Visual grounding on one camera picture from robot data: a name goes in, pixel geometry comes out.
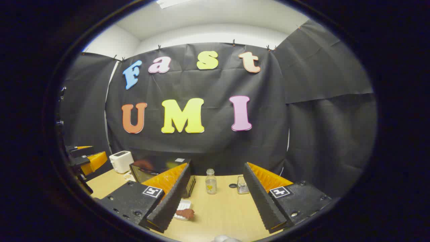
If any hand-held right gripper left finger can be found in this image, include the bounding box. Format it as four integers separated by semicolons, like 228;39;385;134
98;163;192;233

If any brown meat piece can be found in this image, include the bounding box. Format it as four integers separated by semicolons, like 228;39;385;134
176;208;195;220

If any white rectangular tray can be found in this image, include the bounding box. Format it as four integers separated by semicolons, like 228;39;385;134
174;199;192;221

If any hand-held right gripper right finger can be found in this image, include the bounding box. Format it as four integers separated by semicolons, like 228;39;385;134
243;162;333;234

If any metal mesh holder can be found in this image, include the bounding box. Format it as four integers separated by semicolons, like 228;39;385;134
237;175;250;194

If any white toaster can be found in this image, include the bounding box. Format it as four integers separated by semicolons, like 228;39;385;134
109;151;134;174

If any black electric oven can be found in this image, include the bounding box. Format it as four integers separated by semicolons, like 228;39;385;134
129;158;196;198

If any clear glass bottle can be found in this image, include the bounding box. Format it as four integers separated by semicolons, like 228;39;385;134
205;169;217;195

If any white ceiling light panel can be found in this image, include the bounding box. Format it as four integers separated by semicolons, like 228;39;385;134
156;0;192;9

